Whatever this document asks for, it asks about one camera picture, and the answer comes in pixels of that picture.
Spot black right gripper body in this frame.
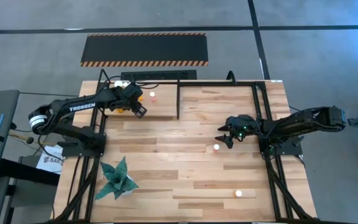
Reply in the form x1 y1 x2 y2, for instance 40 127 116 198
225 114 262 149

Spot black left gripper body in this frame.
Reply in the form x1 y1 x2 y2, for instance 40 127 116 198
114 83 148 119

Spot black perforated rubber mat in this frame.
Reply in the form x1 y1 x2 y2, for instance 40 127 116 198
120 69 198 81

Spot black mat yellow striped edges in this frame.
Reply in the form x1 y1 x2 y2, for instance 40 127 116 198
80 32 209 68

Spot long black floor tape strip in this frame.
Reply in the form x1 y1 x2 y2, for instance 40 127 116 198
0 25 358 34

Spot short black floor tape strip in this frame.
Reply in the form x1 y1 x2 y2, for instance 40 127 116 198
247 0 270 80

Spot green artificial plant white pot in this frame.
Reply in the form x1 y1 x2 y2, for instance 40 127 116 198
94 156 140 200

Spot white paper with logo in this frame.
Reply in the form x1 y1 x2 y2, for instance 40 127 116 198
35 144 65 175

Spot black cable loop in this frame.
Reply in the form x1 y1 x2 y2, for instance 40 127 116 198
226 70 237 85

